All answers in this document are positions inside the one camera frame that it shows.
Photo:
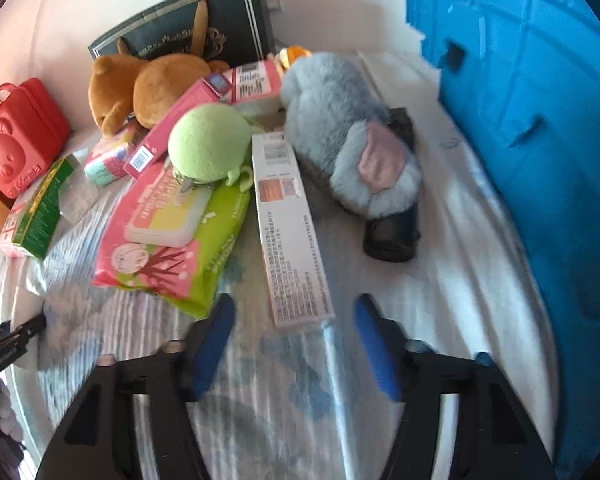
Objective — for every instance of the small pink teal tissue pack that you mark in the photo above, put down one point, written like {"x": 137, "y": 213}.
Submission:
{"x": 107, "y": 160}

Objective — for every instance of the green red box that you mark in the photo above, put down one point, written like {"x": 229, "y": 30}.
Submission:
{"x": 42, "y": 205}

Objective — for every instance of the dark green gift bag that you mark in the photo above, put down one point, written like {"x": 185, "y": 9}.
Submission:
{"x": 180, "y": 25}

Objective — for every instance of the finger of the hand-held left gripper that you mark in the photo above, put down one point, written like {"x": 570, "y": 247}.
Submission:
{"x": 22, "y": 332}

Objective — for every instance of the red bear-shaped case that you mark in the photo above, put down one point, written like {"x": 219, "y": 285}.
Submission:
{"x": 15, "y": 150}

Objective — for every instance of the clear plastic packet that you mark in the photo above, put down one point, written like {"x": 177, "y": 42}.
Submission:
{"x": 77, "y": 197}

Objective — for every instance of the grey elephant plush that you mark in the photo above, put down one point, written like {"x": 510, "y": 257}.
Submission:
{"x": 330, "y": 125}

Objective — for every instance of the yellow orange plush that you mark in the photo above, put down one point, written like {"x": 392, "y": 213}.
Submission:
{"x": 295, "y": 55}

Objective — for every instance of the long pink box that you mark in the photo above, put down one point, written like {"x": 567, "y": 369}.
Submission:
{"x": 170, "y": 125}

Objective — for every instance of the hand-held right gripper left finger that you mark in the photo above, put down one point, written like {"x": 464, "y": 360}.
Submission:
{"x": 212, "y": 350}

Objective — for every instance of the black folding umbrella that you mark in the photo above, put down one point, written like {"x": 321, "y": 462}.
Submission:
{"x": 390, "y": 240}

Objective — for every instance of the pink green wet wipes pack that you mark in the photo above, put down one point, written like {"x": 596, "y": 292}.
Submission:
{"x": 170, "y": 240}

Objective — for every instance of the long white box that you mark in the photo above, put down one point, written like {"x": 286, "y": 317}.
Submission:
{"x": 290, "y": 240}

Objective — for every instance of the green round plush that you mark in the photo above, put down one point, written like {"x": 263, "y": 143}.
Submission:
{"x": 205, "y": 140}

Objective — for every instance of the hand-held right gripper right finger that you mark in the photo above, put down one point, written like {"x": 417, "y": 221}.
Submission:
{"x": 375, "y": 355}

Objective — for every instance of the blue plastic storage crate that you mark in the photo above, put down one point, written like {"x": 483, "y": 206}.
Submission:
{"x": 530, "y": 110}

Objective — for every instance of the brown teddy bear plush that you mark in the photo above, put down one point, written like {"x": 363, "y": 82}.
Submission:
{"x": 165, "y": 85}

